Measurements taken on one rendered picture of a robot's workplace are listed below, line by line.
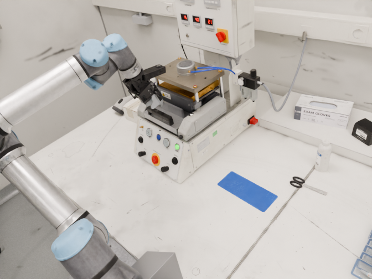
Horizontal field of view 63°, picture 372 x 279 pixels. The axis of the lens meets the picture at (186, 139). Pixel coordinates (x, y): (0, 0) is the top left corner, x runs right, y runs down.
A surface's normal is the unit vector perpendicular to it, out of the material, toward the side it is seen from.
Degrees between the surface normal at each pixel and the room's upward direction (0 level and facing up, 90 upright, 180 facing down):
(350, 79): 90
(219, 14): 90
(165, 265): 90
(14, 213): 0
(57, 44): 90
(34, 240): 0
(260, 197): 0
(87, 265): 49
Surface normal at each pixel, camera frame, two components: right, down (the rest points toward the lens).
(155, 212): -0.14, -0.77
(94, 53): 0.19, -0.13
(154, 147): -0.70, 0.15
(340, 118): -0.50, 0.58
